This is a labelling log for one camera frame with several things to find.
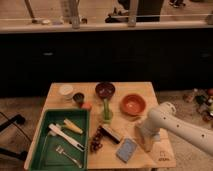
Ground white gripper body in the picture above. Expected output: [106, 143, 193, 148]
[136, 120, 160, 152]

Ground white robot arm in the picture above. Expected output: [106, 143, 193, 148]
[136, 102, 213, 156]

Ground orange bowl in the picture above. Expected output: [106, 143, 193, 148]
[120, 93, 146, 116]

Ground purple bowl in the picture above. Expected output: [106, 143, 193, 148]
[95, 82, 115, 99]

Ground blue sponge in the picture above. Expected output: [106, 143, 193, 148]
[116, 138, 137, 163]

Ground black rectangular block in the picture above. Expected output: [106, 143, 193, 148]
[101, 124, 122, 144]

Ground green glass vase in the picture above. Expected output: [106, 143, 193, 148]
[102, 98, 113, 123]

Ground bunch of dark grapes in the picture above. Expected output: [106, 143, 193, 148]
[90, 127, 103, 153]

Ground orange fruit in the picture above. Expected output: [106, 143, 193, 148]
[81, 102, 92, 111]

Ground dark small cup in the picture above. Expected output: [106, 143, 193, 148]
[73, 92, 84, 106]

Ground silver fork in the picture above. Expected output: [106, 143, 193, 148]
[55, 145, 83, 168]

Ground white spatula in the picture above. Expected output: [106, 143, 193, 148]
[48, 124, 85, 152]

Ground white cup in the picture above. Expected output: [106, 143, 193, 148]
[59, 84, 74, 100]

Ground green plastic tray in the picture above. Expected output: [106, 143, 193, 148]
[29, 109, 90, 171]

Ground black chair base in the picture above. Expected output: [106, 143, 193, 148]
[0, 112, 29, 161]

